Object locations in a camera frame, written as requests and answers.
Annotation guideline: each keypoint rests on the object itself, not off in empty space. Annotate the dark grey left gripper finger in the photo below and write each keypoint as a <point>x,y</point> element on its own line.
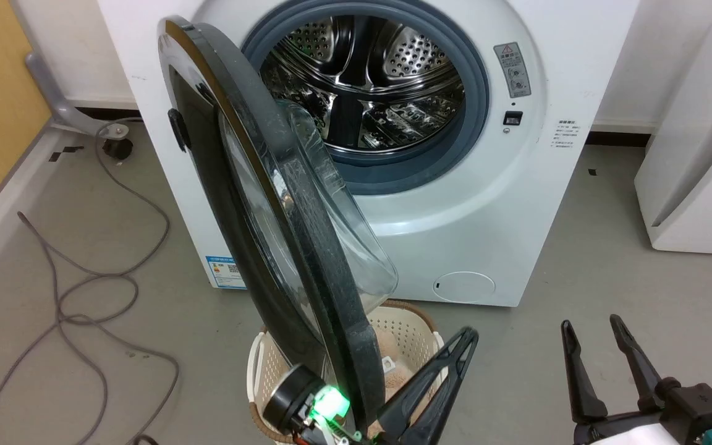
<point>449,395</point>
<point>421,380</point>

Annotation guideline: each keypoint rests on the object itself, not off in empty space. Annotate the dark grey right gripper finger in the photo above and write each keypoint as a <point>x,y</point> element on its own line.
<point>581,383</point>
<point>639,368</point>

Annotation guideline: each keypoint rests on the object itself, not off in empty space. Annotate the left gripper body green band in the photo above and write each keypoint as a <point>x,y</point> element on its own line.
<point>297,398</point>

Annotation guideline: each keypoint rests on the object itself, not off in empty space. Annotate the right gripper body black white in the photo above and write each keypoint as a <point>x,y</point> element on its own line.
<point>702,411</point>

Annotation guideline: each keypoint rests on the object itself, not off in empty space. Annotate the black round glass washer door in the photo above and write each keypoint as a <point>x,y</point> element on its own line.
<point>326,266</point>

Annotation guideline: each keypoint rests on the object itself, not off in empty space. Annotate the white front-load washing machine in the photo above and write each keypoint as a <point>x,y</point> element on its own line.
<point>492,235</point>

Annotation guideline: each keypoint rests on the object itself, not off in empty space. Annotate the grey rubber door gasket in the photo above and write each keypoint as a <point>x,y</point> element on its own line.
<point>474,123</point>

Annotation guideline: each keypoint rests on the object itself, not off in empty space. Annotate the black door lock latch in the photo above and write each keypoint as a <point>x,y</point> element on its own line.
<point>513,117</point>

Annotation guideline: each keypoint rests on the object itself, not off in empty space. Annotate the pink cloth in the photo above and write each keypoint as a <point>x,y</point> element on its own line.
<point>387,346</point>

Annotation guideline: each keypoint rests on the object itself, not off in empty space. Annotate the white plastic laundry basket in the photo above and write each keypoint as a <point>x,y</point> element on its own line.
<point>406,330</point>

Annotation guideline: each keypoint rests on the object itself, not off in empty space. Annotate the round white filter cover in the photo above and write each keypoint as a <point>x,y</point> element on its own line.
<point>464,287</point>

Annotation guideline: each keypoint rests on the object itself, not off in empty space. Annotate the blue energy label sticker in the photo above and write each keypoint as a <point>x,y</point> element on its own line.
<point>225,273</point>

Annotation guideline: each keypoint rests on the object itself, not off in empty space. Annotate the white appliance cabinet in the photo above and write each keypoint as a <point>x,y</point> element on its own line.
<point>702,185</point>

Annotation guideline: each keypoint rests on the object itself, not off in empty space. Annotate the white text sticker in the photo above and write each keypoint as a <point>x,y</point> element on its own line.
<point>563,133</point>

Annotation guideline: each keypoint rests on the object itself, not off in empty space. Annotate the black caster wheel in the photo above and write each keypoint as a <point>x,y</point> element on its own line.
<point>117,149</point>

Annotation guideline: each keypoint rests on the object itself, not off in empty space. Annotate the grey warning sticker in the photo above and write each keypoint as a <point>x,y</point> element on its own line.
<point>512,69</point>

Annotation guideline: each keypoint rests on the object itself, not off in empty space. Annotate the stainless steel washer drum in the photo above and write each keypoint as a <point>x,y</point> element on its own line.
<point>418,49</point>

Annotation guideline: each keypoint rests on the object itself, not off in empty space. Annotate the grey metal stand leg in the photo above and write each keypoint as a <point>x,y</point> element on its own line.
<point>53,102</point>

